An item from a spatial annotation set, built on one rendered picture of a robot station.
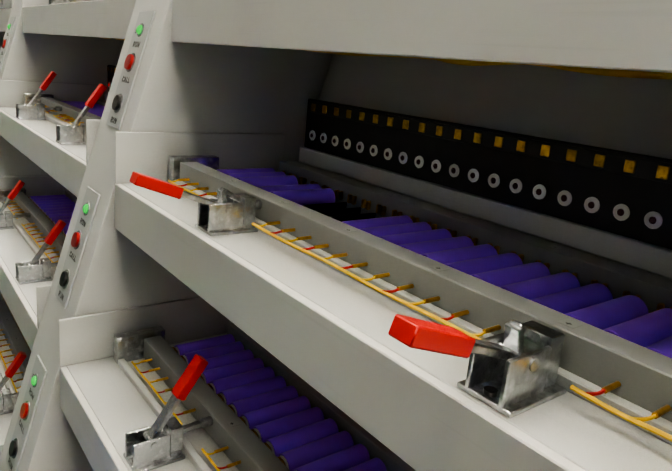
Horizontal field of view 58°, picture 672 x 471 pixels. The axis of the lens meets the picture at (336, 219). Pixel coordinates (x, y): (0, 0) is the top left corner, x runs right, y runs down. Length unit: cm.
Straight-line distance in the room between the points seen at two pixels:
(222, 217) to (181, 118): 20
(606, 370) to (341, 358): 12
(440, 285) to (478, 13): 14
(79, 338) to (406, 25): 46
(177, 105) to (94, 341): 25
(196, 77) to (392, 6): 32
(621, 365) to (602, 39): 13
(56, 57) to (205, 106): 70
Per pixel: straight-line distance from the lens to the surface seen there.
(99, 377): 64
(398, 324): 21
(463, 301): 32
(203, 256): 44
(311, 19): 42
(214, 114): 65
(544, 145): 45
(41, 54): 131
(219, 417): 53
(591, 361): 29
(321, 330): 33
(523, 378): 26
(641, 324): 33
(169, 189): 44
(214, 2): 55
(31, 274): 89
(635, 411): 28
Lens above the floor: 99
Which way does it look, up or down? 4 degrees down
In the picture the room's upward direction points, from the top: 18 degrees clockwise
